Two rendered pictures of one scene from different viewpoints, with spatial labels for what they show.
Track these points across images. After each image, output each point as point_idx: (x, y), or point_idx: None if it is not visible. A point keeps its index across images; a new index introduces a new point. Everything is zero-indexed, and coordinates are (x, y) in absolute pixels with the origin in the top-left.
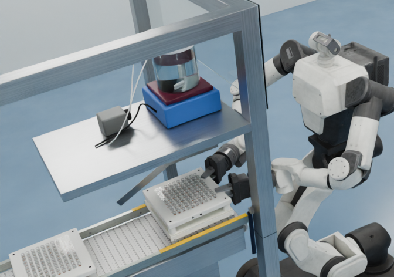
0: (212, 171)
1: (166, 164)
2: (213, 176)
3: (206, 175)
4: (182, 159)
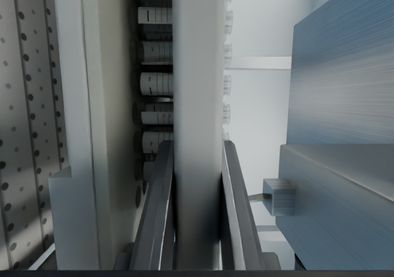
0: (254, 227)
1: (292, 145)
2: (164, 250)
3: (238, 161)
4: (318, 160)
